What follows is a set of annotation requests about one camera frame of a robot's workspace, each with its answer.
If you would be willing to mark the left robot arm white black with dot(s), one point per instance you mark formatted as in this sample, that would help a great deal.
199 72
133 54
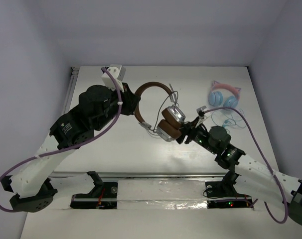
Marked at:
26 187

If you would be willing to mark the pink blue cat-ear headphones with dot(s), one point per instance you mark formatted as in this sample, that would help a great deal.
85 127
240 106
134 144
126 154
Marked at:
216 98

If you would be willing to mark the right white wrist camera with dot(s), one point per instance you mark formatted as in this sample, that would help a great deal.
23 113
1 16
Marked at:
201 114

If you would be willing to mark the white foil-taped cover block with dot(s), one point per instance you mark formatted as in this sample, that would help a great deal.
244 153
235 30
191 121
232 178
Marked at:
161 194

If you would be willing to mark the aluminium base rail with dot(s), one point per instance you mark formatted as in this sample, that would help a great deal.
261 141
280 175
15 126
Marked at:
72 183

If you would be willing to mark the brown silver headphones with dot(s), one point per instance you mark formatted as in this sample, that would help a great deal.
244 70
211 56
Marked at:
169 120

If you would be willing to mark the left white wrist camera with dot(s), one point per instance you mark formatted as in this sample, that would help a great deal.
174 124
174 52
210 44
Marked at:
118 72

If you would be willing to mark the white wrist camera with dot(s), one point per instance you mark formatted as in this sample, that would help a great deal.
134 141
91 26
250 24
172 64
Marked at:
201 114
118 72

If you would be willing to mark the aluminium side rail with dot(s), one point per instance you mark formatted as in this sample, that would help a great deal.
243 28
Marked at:
71 85

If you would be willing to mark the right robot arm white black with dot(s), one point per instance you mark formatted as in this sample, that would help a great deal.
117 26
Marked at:
245 175

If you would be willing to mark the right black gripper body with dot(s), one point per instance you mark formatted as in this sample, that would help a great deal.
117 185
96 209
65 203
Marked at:
201 137

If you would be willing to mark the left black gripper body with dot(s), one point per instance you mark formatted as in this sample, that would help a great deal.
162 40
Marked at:
128 100

